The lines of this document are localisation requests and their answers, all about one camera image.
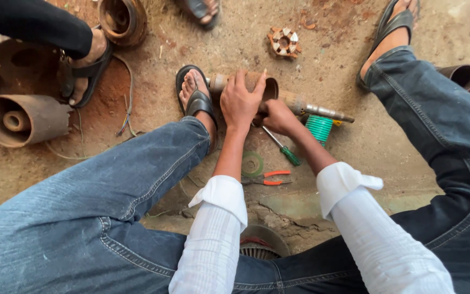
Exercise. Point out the motor stator with red winding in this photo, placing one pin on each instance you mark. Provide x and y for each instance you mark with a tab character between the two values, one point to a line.
261	245

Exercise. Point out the rusty rotor shaft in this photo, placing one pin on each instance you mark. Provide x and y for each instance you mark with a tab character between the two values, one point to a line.
316	109

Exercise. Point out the person's white sleeve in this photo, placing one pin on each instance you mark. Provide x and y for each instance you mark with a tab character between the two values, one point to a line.
214	232
382	237

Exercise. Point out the person's right foot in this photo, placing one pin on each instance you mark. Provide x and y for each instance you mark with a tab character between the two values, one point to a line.
392	41

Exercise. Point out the person's right hand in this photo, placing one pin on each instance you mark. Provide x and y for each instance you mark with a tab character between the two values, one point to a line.
278	118

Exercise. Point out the person's jeans leg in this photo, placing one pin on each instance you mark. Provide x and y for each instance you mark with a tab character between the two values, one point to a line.
76	220
443	143

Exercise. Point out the rusty pump housing with hub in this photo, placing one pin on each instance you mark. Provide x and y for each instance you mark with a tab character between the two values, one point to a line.
23	120

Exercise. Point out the person's left hand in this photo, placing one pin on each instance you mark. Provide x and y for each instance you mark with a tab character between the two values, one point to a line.
239	106

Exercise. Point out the person's right white sleeve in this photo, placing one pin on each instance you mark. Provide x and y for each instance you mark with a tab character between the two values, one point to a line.
382	237

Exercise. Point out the rusty cylindrical metal sleeve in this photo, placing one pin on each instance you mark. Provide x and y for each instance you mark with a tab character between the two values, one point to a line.
271	88

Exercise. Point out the small yellow plastic piece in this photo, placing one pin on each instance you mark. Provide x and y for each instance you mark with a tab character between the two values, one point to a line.
337	122

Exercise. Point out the person's right jeans leg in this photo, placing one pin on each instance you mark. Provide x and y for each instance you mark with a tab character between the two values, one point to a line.
443	143

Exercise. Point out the rusty bell shaped housing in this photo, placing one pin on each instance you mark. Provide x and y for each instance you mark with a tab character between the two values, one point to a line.
123	20

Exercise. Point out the person's right black sandal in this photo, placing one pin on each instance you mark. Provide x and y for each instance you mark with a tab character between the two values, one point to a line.
394	22

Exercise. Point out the copper wound stator core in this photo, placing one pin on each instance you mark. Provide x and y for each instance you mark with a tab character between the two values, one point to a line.
284	42

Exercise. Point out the person's left black sandal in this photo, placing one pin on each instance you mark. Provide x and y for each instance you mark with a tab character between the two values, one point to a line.
199	104

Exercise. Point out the rusty round flange plate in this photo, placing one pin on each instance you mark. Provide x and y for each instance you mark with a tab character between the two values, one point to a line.
18	61

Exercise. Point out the person's left foot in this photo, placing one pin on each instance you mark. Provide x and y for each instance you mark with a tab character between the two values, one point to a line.
192	83

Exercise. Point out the person's right fingers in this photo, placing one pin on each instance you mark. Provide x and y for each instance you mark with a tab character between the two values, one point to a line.
261	116

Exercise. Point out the person's left white sleeve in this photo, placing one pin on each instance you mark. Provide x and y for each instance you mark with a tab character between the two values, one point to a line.
214	232

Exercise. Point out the rusty open pipe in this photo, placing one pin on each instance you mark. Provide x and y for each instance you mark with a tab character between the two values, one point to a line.
459	75

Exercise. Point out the person's left jeans leg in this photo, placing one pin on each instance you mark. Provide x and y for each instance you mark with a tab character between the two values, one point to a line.
76	220

